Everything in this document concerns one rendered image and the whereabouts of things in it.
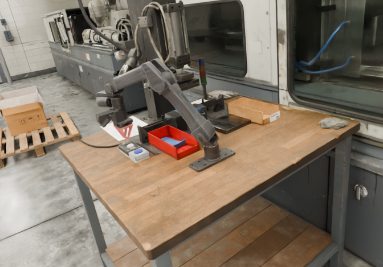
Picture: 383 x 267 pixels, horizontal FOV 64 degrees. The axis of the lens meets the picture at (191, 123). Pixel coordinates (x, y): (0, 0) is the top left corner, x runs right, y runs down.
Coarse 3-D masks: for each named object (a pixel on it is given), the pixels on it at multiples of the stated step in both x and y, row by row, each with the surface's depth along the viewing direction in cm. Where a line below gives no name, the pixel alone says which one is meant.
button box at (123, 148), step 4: (76, 140) 167; (80, 140) 161; (88, 144) 154; (120, 144) 144; (136, 144) 142; (120, 148) 142; (124, 148) 139; (128, 148) 138; (132, 148) 138; (136, 148) 138; (124, 152) 139; (128, 152) 136; (128, 156) 137
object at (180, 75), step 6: (174, 72) 160; (180, 72) 151; (186, 72) 153; (192, 72) 151; (180, 78) 147; (186, 78) 149; (192, 78) 151; (180, 84) 149; (186, 84) 151; (192, 84) 153; (198, 84) 156; (186, 90) 162
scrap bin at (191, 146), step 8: (160, 128) 149; (168, 128) 151; (152, 136) 141; (160, 136) 150; (168, 136) 152; (176, 136) 147; (184, 136) 141; (192, 136) 135; (152, 144) 144; (160, 144) 137; (168, 144) 130; (192, 144) 137; (168, 152) 133; (176, 152) 127; (184, 152) 129; (192, 152) 132
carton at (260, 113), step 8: (232, 104) 164; (240, 104) 172; (248, 104) 170; (256, 104) 165; (264, 104) 160; (272, 104) 156; (232, 112) 166; (240, 112) 161; (248, 112) 155; (256, 112) 151; (264, 112) 162; (272, 112) 158; (256, 120) 152; (264, 120) 150; (272, 120) 154
